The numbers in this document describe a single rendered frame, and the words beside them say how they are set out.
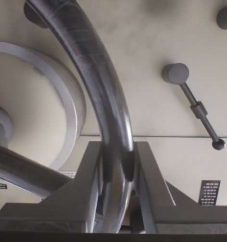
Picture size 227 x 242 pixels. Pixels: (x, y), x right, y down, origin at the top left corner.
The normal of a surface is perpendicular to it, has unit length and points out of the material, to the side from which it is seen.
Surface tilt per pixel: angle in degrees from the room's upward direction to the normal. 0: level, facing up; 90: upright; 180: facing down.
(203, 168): 90
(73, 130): 90
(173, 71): 90
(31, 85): 111
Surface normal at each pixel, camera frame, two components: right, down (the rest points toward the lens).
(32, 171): 0.08, -0.64
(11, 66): 0.18, -0.21
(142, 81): -0.02, 0.27
